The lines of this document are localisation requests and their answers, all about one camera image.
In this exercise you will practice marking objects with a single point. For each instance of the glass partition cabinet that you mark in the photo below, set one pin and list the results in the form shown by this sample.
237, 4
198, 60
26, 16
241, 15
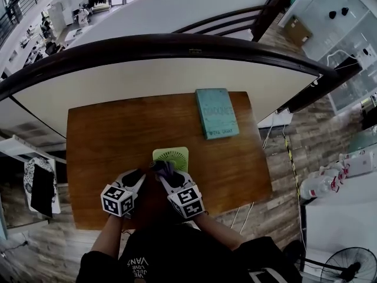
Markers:
338, 34

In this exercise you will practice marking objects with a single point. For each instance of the person's left forearm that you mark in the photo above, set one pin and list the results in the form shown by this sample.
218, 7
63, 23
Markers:
109, 237

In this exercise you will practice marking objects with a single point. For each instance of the white table leg frame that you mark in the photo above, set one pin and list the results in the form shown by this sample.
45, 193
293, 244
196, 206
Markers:
244, 217

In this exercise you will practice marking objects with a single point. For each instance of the black and white patterned garment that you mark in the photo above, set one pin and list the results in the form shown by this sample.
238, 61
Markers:
41, 187

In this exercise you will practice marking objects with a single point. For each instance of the dark metal balcony railing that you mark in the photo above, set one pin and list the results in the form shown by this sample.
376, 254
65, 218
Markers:
23, 1

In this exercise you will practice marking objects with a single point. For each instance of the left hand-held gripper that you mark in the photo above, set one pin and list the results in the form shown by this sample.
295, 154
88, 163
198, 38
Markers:
117, 199

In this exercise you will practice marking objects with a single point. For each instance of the black standing floor fan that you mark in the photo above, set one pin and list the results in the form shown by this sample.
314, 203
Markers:
350, 268

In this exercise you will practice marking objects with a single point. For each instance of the white box with red ribbon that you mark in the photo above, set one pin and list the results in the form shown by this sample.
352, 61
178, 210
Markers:
357, 164

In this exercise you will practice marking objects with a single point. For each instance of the person's black printed t-shirt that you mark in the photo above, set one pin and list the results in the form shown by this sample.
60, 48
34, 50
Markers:
182, 258

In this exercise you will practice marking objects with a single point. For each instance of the teal book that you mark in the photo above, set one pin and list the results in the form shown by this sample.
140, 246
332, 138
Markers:
218, 113

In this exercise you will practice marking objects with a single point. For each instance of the person's right forearm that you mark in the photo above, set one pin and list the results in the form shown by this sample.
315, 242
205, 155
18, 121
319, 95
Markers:
218, 231

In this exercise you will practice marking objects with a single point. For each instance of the brown cardboard box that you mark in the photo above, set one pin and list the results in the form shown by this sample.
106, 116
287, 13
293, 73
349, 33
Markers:
297, 31

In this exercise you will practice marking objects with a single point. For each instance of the green desk fan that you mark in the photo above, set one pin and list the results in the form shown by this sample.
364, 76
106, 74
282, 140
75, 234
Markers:
176, 158

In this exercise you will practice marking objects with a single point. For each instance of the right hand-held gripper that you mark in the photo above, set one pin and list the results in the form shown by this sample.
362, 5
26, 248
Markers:
187, 200

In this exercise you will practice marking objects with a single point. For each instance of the dark wooden curved bed frame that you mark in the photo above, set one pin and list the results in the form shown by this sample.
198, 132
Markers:
147, 44

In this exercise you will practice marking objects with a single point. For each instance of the purple cloth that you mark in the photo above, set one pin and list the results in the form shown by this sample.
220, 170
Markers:
168, 169

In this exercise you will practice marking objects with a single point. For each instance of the white clothes rack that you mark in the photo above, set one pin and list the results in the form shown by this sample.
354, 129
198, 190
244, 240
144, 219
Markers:
23, 149

